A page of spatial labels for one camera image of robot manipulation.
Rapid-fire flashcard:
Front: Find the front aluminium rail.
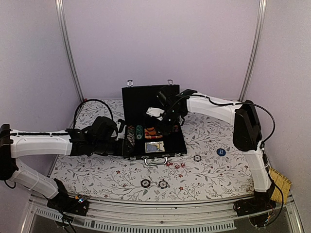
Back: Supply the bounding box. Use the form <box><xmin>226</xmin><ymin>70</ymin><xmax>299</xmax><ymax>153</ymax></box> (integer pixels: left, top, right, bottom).
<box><xmin>21</xmin><ymin>194</ymin><xmax>307</xmax><ymax>233</ymax></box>

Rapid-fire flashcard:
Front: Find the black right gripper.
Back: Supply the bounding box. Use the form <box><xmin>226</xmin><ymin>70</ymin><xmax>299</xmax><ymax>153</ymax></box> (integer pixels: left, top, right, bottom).
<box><xmin>155</xmin><ymin>107</ymin><xmax>183</xmax><ymax>135</ymax></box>

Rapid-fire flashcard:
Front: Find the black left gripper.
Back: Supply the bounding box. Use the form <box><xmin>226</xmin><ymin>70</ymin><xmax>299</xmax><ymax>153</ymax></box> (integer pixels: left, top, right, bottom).
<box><xmin>93</xmin><ymin>138</ymin><xmax>135</xmax><ymax>157</ymax></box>

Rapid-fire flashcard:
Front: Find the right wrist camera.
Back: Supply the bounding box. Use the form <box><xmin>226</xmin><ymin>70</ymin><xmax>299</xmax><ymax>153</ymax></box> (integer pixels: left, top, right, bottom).
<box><xmin>146</xmin><ymin>107</ymin><xmax>165</xmax><ymax>121</ymax></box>

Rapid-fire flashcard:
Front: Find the left aluminium frame post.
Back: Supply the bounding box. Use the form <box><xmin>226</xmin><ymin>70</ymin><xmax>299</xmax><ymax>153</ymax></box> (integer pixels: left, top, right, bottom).
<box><xmin>55</xmin><ymin>0</ymin><xmax>85</xmax><ymax>101</ymax></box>

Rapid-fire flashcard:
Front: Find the right aluminium frame post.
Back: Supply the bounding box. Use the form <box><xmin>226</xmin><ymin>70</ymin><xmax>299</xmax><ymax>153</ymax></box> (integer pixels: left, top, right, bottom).
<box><xmin>238</xmin><ymin>0</ymin><xmax>267</xmax><ymax>101</ymax></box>

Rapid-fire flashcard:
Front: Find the multicolour poker chip stack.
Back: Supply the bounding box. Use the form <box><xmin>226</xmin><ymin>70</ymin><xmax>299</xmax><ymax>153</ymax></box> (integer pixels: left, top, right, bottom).
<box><xmin>126</xmin><ymin>126</ymin><xmax>135</xmax><ymax>147</ymax></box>

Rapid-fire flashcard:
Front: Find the green poker chip stack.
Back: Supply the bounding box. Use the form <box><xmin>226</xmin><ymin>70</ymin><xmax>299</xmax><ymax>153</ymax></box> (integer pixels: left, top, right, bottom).
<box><xmin>136</xmin><ymin>125</ymin><xmax>144</xmax><ymax>140</ymax></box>

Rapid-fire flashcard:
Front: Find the black white poker chip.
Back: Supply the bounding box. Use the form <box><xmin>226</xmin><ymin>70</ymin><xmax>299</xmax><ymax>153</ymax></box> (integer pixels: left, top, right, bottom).
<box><xmin>140</xmin><ymin>179</ymin><xmax>151</xmax><ymax>188</ymax></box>
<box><xmin>193</xmin><ymin>155</ymin><xmax>202</xmax><ymax>162</ymax></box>

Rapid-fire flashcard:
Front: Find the blue round blind button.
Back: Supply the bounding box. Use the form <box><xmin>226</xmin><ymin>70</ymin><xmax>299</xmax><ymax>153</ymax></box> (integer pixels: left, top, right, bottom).
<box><xmin>216</xmin><ymin>148</ymin><xmax>226</xmax><ymax>156</ymax></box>

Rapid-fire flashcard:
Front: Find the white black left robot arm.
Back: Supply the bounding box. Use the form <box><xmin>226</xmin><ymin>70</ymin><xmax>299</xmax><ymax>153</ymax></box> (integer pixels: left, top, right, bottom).
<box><xmin>0</xmin><ymin>116</ymin><xmax>125</xmax><ymax>211</ymax></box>

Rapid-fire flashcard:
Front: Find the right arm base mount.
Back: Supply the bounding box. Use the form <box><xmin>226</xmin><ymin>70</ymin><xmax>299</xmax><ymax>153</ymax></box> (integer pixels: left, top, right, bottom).
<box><xmin>233</xmin><ymin>198</ymin><xmax>276</xmax><ymax>228</ymax></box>

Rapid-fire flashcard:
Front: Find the black poker set case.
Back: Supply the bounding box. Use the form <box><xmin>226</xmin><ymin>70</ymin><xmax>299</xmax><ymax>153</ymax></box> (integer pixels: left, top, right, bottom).
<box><xmin>121</xmin><ymin>83</ymin><xmax>187</xmax><ymax>162</ymax></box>

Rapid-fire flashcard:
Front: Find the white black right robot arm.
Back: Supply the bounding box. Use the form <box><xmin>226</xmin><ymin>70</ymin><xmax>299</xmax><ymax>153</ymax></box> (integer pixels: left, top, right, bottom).
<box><xmin>151</xmin><ymin>86</ymin><xmax>280</xmax><ymax>212</ymax></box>

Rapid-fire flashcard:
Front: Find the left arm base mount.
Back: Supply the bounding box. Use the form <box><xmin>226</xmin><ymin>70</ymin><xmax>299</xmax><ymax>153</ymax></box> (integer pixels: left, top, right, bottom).
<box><xmin>47</xmin><ymin>193</ymin><xmax>89</xmax><ymax>216</ymax></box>

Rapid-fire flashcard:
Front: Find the blue-backed playing card deck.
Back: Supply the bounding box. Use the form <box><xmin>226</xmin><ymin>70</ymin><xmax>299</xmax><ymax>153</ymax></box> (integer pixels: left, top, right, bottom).
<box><xmin>145</xmin><ymin>141</ymin><xmax>165</xmax><ymax>153</ymax></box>

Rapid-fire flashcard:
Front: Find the aluminium frame post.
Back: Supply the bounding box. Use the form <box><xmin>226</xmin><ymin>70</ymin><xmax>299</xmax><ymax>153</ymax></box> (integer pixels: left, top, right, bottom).
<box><xmin>55</xmin><ymin>0</ymin><xmax>85</xmax><ymax>101</ymax></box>
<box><xmin>238</xmin><ymin>0</ymin><xmax>267</xmax><ymax>101</ymax></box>

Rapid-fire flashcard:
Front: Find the floral patterned table mat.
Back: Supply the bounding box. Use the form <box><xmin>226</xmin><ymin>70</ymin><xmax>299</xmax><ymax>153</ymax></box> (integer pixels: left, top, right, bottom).
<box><xmin>51</xmin><ymin>113</ymin><xmax>254</xmax><ymax>202</ymax></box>

